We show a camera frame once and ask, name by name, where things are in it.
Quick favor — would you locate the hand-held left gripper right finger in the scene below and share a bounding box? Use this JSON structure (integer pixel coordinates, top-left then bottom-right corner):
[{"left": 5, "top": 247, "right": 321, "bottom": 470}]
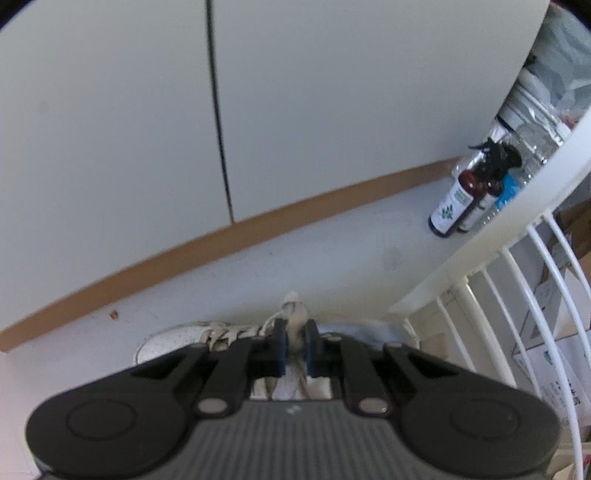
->
[{"left": 302, "top": 318, "right": 462, "bottom": 416}]

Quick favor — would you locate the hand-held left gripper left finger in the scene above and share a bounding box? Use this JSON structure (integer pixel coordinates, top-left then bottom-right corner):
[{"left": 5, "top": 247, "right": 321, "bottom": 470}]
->
[{"left": 131, "top": 318, "right": 291, "bottom": 416}]

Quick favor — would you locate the plain white sneaker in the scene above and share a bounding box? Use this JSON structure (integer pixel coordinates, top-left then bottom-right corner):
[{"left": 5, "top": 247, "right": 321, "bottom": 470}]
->
[{"left": 134, "top": 291, "right": 421, "bottom": 402}]

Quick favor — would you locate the white wire rack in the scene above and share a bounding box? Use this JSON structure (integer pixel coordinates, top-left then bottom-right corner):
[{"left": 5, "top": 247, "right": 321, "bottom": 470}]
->
[{"left": 390, "top": 134, "right": 591, "bottom": 480}]

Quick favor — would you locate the brown spray bottle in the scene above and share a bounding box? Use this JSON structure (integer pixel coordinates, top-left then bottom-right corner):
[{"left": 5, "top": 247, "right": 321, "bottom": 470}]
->
[
  {"left": 427, "top": 138, "right": 522, "bottom": 239},
  {"left": 457, "top": 178, "right": 502, "bottom": 234}
]

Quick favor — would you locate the white printed carton box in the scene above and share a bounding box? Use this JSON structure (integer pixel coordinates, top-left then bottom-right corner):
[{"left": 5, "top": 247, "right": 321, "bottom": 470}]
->
[{"left": 512, "top": 265, "right": 591, "bottom": 416}]

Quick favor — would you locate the grey plastic cover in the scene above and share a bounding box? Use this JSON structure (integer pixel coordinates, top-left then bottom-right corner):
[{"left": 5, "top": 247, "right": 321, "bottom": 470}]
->
[{"left": 526, "top": 9, "right": 591, "bottom": 130}]

